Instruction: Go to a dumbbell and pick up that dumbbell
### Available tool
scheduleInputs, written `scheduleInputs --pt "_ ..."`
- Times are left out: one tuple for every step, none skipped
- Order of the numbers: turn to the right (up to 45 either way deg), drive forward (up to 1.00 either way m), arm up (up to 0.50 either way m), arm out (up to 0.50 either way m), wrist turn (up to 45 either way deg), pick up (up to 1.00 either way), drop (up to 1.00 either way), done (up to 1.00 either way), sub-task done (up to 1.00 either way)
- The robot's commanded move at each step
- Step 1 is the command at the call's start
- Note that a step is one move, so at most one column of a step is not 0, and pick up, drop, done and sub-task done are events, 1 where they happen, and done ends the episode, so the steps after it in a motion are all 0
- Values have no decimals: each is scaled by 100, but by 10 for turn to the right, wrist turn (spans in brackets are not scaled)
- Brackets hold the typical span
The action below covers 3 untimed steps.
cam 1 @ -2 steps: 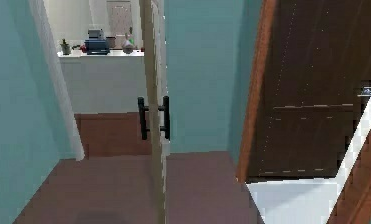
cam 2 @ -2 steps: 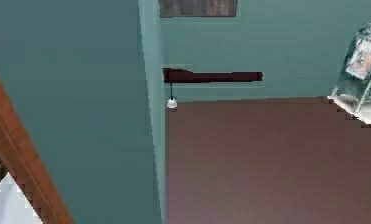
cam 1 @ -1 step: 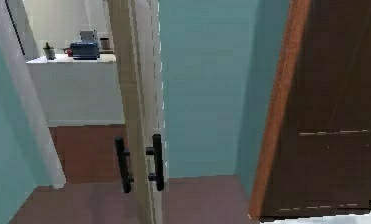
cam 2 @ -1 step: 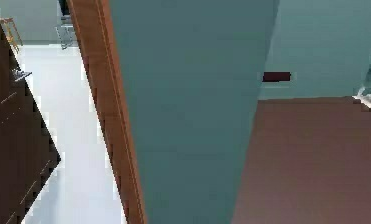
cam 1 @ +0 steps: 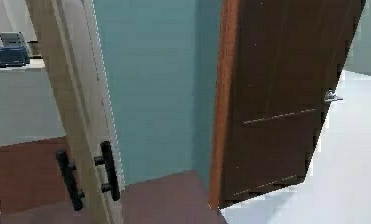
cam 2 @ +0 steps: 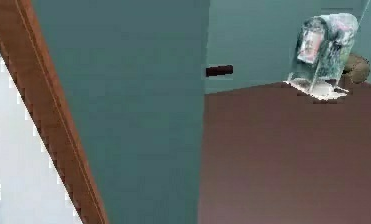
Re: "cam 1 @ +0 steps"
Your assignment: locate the black bar door handle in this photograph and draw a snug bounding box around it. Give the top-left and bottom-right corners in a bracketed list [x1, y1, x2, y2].
[93, 140, 122, 202]
[54, 149, 86, 212]

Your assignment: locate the beige room door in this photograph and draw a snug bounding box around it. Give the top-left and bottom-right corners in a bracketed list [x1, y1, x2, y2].
[25, 0, 127, 224]

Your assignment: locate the dark brown room door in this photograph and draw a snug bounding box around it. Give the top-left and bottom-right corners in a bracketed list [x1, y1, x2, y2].
[207, 0, 367, 210]

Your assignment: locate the grey box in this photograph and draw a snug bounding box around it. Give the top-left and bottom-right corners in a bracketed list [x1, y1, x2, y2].
[0, 31, 29, 48]

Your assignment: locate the silver lever door handle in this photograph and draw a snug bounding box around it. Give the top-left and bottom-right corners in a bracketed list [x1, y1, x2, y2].
[323, 89, 345, 104]

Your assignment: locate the dark blue box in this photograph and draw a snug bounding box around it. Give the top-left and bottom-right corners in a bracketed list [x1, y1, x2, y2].
[0, 45, 31, 69]

